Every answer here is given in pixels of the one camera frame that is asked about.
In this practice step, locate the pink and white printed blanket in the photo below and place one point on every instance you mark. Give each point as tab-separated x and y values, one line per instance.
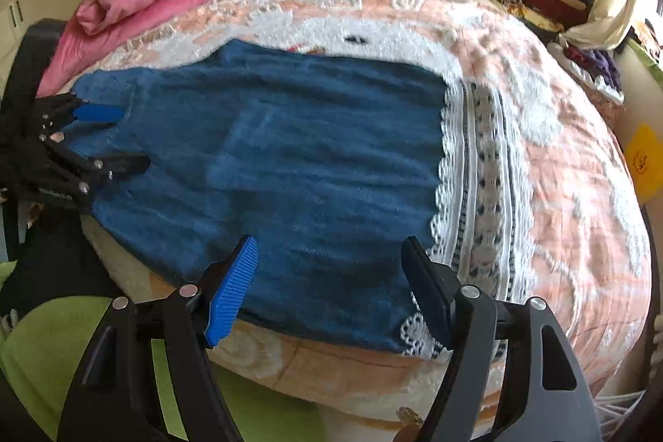
570	214

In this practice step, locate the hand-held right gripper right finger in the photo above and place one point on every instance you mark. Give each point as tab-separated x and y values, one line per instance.
429	297

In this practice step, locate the blue pants with lace trim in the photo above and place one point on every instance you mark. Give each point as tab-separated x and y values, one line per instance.
290	172

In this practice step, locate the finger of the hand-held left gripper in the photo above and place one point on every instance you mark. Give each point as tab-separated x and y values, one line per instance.
121	163
98	113

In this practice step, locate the brown patterned cloth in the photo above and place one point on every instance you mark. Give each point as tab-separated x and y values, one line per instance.
647	40

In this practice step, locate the floral ruffled laundry basket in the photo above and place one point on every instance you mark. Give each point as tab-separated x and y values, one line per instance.
606	94

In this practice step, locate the yellow bag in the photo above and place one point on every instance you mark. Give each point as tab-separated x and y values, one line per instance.
645	162

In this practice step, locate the dark cloth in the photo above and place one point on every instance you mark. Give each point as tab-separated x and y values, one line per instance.
57	266

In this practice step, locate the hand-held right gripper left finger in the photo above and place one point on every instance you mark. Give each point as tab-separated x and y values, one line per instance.
232	292

